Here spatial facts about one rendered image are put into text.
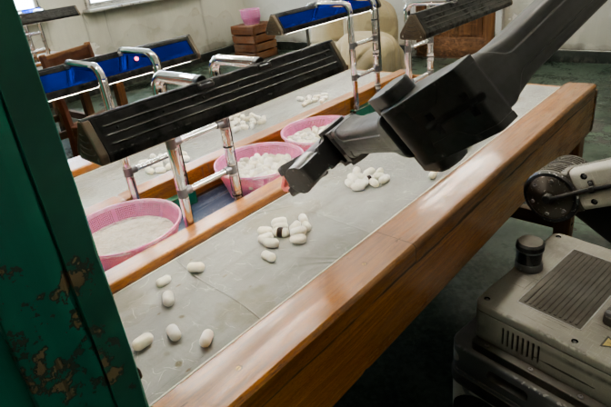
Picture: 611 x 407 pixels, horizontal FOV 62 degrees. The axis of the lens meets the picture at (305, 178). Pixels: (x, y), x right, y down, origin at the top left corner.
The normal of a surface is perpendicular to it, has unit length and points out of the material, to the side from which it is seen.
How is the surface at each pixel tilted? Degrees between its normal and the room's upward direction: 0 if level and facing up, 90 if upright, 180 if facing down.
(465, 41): 90
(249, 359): 0
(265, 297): 0
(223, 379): 0
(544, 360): 90
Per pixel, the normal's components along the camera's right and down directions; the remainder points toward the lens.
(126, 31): 0.77, 0.19
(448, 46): -0.63, 0.39
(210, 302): -0.11, -0.90
